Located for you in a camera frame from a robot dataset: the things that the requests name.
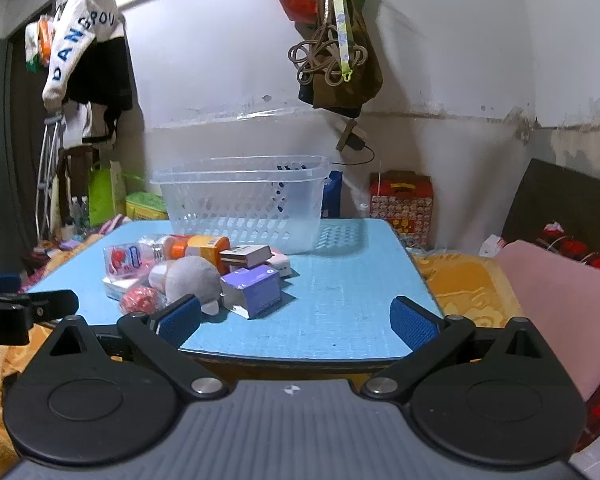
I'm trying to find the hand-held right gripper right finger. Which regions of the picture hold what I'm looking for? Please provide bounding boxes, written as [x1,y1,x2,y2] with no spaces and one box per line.
[361,296,551,402]

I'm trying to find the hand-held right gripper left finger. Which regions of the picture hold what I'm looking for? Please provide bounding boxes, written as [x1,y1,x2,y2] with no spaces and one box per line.
[45,294,229,401]

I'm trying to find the grey plush toy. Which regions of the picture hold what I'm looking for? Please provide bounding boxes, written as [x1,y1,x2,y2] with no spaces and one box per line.
[149,255,225,315]

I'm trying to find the orange bottle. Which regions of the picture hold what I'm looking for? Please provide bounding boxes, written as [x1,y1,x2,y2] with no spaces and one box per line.
[162,234,231,263]

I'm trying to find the purple box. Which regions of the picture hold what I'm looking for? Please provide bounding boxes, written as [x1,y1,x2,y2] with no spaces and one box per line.
[219,264,284,320]

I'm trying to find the clear bottle with red label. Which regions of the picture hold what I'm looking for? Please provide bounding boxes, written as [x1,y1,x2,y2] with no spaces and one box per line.
[103,241,167,282]

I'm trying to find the brown and white box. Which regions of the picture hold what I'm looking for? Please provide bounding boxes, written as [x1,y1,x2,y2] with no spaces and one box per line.
[218,244,273,269]

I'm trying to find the white and pink box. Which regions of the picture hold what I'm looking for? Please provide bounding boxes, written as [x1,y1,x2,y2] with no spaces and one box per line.
[266,252,292,279]

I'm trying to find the clear plastic basket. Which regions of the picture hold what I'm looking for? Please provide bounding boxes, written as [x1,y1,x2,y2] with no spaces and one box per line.
[149,154,331,255]

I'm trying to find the orange patterned blanket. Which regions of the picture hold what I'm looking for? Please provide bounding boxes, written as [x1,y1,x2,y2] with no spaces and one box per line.
[0,230,526,466]

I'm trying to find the clear plastic bottle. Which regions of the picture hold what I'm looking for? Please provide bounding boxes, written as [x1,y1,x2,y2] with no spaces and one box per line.
[69,197,91,234]

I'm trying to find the small white box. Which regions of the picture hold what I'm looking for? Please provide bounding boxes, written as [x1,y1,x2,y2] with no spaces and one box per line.
[479,233,509,259]

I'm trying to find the red gift box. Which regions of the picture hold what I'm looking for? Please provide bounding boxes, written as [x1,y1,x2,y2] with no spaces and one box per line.
[368,169,435,250]

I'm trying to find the green and yellow box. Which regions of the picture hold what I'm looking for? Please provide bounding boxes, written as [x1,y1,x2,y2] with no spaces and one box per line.
[124,191,170,221]

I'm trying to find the metal crutches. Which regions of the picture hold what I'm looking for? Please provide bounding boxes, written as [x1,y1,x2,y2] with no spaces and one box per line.
[34,113,66,241]

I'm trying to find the green bag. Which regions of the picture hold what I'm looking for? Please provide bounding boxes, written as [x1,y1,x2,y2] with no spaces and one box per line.
[87,159,129,229]

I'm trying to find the wooden chair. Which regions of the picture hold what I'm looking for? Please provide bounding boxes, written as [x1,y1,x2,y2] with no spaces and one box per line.
[57,143,101,226]

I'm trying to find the pink blanket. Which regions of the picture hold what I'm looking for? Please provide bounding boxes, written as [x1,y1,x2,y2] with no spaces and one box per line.
[494,239,600,402]

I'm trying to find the blue bag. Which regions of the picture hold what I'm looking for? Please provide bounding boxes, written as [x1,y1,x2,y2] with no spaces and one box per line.
[321,169,344,220]

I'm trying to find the dark headboard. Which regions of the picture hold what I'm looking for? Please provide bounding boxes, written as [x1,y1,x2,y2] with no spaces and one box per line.
[499,158,600,249]

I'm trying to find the black garment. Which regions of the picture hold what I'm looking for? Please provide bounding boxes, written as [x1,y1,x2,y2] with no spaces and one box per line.
[62,36,135,145]

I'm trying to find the orange and white hanging bag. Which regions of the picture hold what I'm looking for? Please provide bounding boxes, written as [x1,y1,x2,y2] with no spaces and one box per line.
[24,14,56,74]

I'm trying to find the brown hanging bag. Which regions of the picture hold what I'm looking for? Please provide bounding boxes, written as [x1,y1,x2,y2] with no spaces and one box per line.
[297,0,384,119]

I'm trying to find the white garment with blue letters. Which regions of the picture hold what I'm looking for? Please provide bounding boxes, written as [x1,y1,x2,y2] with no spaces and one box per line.
[42,0,126,111]

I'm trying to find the black cable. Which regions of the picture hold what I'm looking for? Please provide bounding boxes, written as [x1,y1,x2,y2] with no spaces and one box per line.
[329,144,376,167]

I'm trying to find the wooden wall block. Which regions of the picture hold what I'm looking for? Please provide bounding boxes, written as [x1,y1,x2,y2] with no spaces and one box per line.
[335,119,356,151]

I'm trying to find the coiled brown rope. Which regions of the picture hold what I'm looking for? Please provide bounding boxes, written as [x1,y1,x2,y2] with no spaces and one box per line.
[287,24,369,89]

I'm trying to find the yellow-green strap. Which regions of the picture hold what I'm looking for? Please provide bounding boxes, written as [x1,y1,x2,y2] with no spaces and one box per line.
[326,0,355,84]

